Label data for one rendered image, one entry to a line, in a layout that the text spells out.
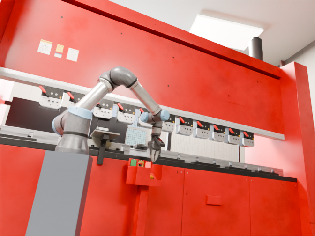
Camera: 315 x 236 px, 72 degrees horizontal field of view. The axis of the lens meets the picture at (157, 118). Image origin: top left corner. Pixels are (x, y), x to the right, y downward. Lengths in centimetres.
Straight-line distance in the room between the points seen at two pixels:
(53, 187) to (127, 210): 84
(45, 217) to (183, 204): 118
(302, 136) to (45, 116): 277
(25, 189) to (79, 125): 74
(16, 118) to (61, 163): 143
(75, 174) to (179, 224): 115
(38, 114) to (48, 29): 80
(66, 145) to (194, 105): 148
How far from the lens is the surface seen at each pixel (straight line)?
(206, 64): 251
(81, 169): 100
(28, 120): 238
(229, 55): 277
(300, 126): 296
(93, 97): 130
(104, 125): 186
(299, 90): 314
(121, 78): 132
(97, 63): 200
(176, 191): 188
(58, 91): 187
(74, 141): 104
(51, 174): 102
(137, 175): 148
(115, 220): 173
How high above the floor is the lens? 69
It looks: 17 degrees up
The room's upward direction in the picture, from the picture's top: 5 degrees clockwise
